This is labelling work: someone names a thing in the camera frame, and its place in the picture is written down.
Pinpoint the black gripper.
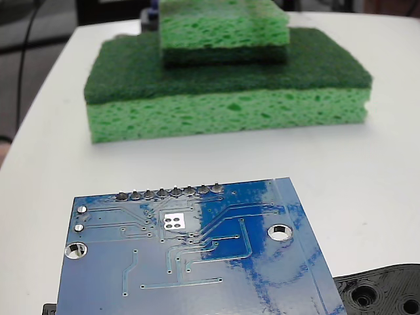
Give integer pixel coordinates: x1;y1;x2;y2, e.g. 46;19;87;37
140;0;161;33

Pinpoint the blue circuit board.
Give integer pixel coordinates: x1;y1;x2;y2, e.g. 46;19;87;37
56;177;348;315

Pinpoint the small green scouring sponge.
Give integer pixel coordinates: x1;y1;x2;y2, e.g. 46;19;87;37
158;0;291;69

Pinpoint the large green scouring sponge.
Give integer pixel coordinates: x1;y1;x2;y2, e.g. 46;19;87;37
83;28;374;145

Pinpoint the thin black cable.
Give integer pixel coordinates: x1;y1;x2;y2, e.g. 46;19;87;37
14;0;42;127

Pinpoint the black plastic mount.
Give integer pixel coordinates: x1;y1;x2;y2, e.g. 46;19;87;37
42;262;420;315

